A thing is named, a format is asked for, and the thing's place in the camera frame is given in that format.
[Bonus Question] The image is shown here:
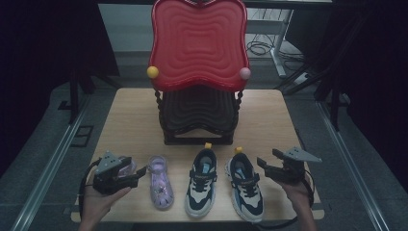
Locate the white power strip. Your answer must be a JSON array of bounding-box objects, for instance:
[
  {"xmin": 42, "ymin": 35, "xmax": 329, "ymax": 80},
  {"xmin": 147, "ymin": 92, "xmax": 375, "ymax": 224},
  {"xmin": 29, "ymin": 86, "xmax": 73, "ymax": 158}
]
[{"xmin": 293, "ymin": 72, "xmax": 313, "ymax": 87}]

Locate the purple jelly sandal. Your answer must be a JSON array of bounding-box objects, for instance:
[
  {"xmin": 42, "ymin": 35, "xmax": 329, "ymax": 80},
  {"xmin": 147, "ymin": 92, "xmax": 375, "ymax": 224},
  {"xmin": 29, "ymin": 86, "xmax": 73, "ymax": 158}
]
[
  {"xmin": 147, "ymin": 155, "xmax": 175, "ymax": 211},
  {"xmin": 118, "ymin": 157, "xmax": 139, "ymax": 178}
]

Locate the dark curtain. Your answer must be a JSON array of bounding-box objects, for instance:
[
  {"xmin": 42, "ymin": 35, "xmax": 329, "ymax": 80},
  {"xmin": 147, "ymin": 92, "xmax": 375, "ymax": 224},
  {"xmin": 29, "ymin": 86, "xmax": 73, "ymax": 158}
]
[
  {"xmin": 285, "ymin": 0, "xmax": 408, "ymax": 193},
  {"xmin": 0, "ymin": 0, "xmax": 120, "ymax": 176}
]

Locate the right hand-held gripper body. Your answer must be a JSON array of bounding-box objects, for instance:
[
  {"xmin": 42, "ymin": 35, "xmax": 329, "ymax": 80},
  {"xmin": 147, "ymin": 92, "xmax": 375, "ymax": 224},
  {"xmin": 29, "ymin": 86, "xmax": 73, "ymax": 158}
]
[{"xmin": 265, "ymin": 146, "xmax": 322, "ymax": 185}]

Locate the left hand-held gripper cable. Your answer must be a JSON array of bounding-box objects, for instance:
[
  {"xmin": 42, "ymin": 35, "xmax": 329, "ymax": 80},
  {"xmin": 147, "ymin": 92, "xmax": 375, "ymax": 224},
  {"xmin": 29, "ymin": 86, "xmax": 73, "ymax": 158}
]
[{"xmin": 78, "ymin": 158, "xmax": 103, "ymax": 219}]

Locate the person's left hand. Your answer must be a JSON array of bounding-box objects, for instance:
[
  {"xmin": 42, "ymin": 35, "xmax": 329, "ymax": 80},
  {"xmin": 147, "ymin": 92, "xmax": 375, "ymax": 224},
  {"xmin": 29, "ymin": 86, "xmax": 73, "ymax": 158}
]
[{"xmin": 81, "ymin": 186, "xmax": 133, "ymax": 224}]

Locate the metal floor rail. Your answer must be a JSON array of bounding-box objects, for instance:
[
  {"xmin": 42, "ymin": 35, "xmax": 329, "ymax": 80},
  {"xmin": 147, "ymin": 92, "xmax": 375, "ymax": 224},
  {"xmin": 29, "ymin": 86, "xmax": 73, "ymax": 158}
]
[
  {"xmin": 316, "ymin": 100, "xmax": 391, "ymax": 231},
  {"xmin": 11, "ymin": 95, "xmax": 91, "ymax": 231}
]

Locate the black metal stand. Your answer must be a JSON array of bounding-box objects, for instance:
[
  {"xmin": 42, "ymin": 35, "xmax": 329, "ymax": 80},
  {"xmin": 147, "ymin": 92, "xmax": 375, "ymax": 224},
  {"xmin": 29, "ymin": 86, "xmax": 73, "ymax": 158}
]
[
  {"xmin": 57, "ymin": 62, "xmax": 122, "ymax": 125},
  {"xmin": 274, "ymin": 61, "xmax": 343, "ymax": 132}
]

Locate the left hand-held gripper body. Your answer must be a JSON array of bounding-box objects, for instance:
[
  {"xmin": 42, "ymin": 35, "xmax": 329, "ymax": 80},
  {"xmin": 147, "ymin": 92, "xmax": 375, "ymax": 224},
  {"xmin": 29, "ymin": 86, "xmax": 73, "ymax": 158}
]
[{"xmin": 92, "ymin": 150, "xmax": 131, "ymax": 195}]

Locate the navy and white sneaker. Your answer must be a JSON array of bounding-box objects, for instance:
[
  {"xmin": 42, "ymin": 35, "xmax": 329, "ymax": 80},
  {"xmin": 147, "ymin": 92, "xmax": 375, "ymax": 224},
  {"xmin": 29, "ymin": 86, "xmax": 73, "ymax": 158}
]
[
  {"xmin": 224, "ymin": 146, "xmax": 265, "ymax": 223},
  {"xmin": 184, "ymin": 142, "xmax": 218, "ymax": 219}
]

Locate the red and black shoe rack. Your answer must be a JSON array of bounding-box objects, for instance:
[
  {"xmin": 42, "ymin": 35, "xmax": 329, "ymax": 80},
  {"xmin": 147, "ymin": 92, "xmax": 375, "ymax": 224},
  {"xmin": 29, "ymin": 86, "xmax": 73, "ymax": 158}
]
[{"xmin": 146, "ymin": 0, "xmax": 252, "ymax": 146}]

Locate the person's right hand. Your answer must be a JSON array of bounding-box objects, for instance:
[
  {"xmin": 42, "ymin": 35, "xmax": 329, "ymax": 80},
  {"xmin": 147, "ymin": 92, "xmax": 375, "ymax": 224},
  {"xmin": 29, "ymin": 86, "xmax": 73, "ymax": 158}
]
[{"xmin": 280, "ymin": 179, "xmax": 314, "ymax": 218}]

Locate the white desk frame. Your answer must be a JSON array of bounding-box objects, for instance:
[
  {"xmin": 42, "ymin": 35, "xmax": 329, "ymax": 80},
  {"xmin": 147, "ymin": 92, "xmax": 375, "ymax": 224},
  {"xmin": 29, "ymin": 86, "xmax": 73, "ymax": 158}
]
[{"xmin": 245, "ymin": 9, "xmax": 294, "ymax": 79}]

